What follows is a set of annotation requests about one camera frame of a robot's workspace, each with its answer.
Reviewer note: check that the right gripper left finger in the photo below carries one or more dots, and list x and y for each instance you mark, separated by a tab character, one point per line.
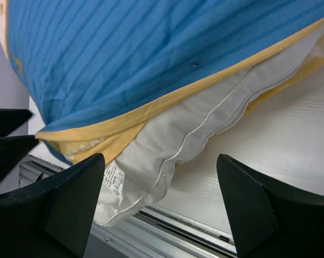
53	216

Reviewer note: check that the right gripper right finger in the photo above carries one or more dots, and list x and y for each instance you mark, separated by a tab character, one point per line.
269	218

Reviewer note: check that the aluminium frame rail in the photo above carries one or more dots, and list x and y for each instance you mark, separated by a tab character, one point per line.
190	221

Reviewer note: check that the blue Pikachu pillowcase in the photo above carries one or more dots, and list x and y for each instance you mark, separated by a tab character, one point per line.
99	70

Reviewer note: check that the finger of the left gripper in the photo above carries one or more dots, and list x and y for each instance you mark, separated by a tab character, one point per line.
13	150
12	119

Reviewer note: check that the white pillow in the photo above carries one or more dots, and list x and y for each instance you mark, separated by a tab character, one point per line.
141	174

